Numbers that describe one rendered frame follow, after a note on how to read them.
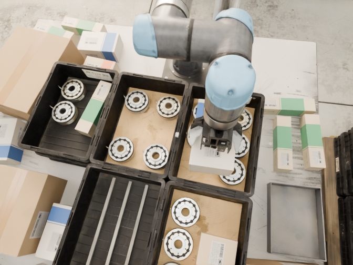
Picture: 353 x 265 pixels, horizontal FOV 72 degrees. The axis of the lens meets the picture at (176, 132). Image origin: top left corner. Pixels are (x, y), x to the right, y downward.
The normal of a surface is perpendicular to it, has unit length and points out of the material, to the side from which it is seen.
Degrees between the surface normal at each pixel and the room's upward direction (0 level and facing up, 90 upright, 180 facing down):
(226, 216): 0
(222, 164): 0
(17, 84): 0
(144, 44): 62
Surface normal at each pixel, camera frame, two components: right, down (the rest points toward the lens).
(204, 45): -0.15, 0.52
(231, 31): -0.09, -0.29
